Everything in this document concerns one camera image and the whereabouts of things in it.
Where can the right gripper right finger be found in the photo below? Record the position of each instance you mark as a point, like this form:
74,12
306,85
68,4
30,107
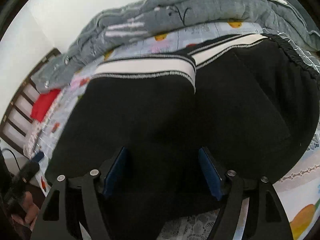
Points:
249,208

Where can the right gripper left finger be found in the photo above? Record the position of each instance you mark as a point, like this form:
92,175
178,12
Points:
82,195

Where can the black pants with white stripe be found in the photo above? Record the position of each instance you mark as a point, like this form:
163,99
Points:
250,100

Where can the person's left hand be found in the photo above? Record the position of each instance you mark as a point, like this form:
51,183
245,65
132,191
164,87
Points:
31,210

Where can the black rectangular object on bed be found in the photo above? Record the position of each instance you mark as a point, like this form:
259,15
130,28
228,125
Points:
38,157

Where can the red floral bedsheet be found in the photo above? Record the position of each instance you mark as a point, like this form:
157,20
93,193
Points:
34,132

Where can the dark wooden headboard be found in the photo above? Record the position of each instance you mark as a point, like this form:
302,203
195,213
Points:
17,120

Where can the red pillow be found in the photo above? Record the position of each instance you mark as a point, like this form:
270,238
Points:
43,104

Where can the grey quilted comforter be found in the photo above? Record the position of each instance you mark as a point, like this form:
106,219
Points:
145,18

